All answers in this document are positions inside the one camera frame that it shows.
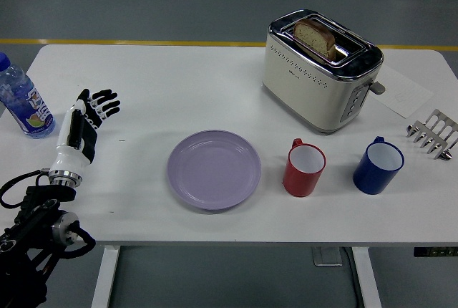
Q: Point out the black table control panel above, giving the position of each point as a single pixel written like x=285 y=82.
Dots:
x=436 y=251

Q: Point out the red enamel mug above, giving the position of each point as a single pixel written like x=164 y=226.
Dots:
x=302 y=170

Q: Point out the clear blue-capped water bottle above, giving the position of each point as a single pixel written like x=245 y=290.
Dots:
x=26 y=98

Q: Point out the purple round plate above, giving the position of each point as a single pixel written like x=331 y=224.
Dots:
x=214 y=170

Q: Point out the white table leg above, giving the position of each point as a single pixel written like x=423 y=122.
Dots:
x=366 y=277
x=105 y=275

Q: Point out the blue enamel mug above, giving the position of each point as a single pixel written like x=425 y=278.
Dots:
x=377 y=166

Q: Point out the silver metal toast rack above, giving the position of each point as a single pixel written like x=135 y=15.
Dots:
x=434 y=132

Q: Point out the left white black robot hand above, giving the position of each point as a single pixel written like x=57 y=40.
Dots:
x=77 y=136

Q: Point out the cream chrome toaster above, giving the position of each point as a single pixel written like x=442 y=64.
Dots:
x=315 y=86

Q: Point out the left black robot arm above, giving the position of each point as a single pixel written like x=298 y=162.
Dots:
x=32 y=229

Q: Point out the white paper sheet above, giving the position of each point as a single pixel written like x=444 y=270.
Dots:
x=404 y=93

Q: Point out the brown bread slice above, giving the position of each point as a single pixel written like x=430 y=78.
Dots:
x=315 y=37

